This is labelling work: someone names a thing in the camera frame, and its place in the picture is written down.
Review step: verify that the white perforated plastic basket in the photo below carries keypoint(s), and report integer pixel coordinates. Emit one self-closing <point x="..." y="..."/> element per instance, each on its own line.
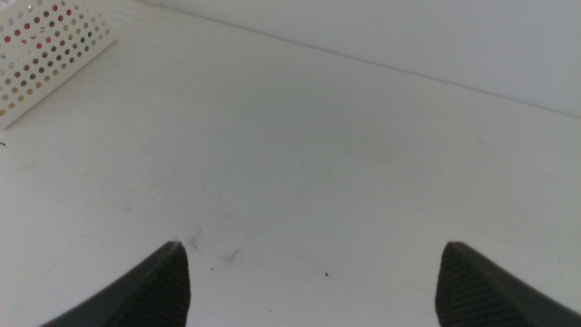
<point x="41" y="59"/>

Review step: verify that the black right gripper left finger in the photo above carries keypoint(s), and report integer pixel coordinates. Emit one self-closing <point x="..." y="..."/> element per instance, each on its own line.
<point x="150" y="295"/>

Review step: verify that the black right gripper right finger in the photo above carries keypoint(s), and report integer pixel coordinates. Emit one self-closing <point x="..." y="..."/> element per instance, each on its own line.
<point x="481" y="295"/>

